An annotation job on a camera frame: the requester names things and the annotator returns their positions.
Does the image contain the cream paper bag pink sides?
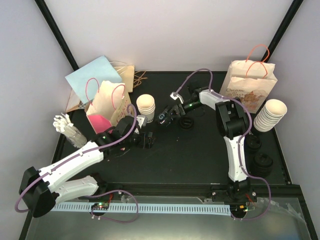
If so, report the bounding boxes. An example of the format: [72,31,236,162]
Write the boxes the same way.
[85,80,133,134]

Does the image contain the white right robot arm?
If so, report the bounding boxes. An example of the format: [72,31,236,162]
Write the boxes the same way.
[157,87,250,202]

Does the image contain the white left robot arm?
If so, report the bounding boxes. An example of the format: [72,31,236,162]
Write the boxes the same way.
[18,115,154,218]

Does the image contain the black coffee cup lid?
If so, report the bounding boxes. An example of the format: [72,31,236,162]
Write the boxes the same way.
[178,115,195,130]

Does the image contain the small stack paper cups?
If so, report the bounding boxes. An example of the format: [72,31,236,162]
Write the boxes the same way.
[136,94,156,124]

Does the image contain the brown kraft paper bag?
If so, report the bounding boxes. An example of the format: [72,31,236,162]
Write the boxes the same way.
[110,61,148,93]

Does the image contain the Cream Bear printed paper bag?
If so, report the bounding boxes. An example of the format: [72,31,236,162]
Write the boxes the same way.
[219,49,278,114]

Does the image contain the patterned flat paper bag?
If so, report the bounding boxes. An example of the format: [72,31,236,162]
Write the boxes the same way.
[65,90,86,113]

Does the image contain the light blue paper bag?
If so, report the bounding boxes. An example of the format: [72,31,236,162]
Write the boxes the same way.
[65,55,122,104]

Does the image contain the tall stack paper cups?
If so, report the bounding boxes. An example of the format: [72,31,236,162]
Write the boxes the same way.
[253,99,288,133]

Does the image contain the black lid stacks right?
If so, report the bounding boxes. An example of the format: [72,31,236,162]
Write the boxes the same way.
[244,134,274,178]

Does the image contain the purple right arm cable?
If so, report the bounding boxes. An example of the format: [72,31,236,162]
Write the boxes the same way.
[174,68,272,222]

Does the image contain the light blue slotted cable duct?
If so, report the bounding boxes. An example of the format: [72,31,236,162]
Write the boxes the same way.
[52,202,231,216]

